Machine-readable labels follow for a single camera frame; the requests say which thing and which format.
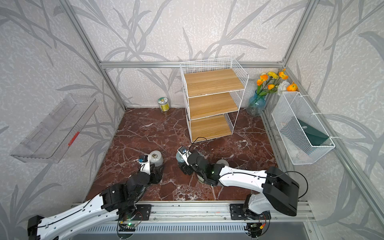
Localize red marker pen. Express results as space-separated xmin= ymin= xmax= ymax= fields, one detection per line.
xmin=68 ymin=132 xmax=80 ymax=147

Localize white canister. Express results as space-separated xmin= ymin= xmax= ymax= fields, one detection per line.
xmin=149 ymin=151 xmax=164 ymax=167
xmin=216 ymin=159 xmax=229 ymax=166

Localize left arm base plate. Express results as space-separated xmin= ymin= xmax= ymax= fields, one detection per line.
xmin=119 ymin=204 xmax=152 ymax=222

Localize orange yellow artificial flowers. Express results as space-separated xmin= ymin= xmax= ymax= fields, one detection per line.
xmin=255 ymin=69 xmax=299 ymax=97

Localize aluminium front rail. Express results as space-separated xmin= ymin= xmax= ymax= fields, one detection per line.
xmin=138 ymin=201 xmax=316 ymax=223

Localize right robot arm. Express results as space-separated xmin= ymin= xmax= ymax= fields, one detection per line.
xmin=176 ymin=147 xmax=300 ymax=219

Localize white wire shelf rack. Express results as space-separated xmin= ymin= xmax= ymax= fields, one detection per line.
xmin=180 ymin=57 xmax=249 ymax=143

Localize blue glass vase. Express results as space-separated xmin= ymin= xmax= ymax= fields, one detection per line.
xmin=247 ymin=91 xmax=267 ymax=117

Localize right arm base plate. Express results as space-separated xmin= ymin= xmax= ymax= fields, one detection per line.
xmin=230 ymin=204 xmax=271 ymax=222

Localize white wire wall basket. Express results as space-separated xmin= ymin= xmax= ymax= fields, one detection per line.
xmin=272 ymin=92 xmax=335 ymax=165

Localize clear acrylic wall shelf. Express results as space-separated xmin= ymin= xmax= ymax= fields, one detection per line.
xmin=10 ymin=94 xmax=99 ymax=164

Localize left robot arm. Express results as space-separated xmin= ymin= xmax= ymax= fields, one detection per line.
xmin=27 ymin=164 xmax=165 ymax=240

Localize small blue-grey canister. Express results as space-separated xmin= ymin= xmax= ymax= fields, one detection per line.
xmin=176 ymin=152 xmax=186 ymax=164

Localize tall light blue canister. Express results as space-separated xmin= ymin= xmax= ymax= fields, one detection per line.
xmin=196 ymin=174 xmax=207 ymax=184

